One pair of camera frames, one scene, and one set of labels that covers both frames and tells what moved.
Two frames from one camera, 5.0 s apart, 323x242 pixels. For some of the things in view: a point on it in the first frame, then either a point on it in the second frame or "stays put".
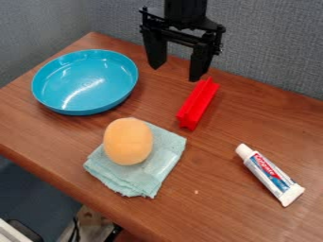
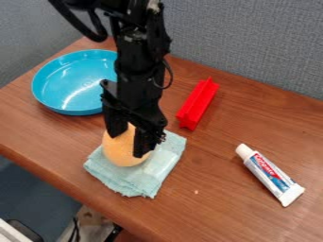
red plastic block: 196,103 stays put
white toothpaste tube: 272,178 stays put
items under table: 89,227 stays put
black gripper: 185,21 → 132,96
